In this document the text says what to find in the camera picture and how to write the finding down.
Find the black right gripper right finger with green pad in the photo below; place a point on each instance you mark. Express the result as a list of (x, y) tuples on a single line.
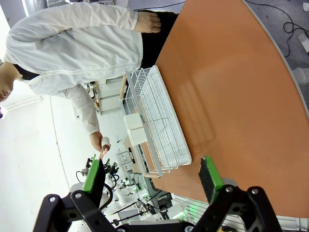
[(212, 178)]

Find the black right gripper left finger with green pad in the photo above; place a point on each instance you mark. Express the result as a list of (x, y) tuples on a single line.
[(95, 178)]

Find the small white cup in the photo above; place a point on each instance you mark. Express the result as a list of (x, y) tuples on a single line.
[(105, 142)]

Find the person's right forearm white sleeve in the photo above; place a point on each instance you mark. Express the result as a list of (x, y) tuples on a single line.
[(84, 111)]

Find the person's left forearm white sleeve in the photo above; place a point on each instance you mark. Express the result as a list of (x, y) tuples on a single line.
[(106, 15)]

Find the person's right hand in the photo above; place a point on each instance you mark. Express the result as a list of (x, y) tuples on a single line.
[(96, 141)]

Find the person's left hand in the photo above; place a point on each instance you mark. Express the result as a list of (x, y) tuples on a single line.
[(148, 22)]

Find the white cutlery holder box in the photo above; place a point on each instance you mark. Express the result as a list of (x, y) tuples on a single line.
[(135, 129)]

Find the background shelf unit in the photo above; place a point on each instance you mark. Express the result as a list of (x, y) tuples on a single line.
[(103, 95)]

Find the person's head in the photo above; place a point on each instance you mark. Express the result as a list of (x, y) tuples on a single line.
[(6, 82)]

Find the person's torso white coat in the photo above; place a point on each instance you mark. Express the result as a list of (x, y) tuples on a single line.
[(72, 48)]

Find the white table leg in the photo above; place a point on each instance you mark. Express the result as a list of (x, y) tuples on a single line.
[(301, 75)]

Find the person's black trousers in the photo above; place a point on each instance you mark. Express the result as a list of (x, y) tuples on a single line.
[(154, 38)]

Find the white power adapter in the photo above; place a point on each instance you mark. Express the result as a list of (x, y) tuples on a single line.
[(303, 39)]

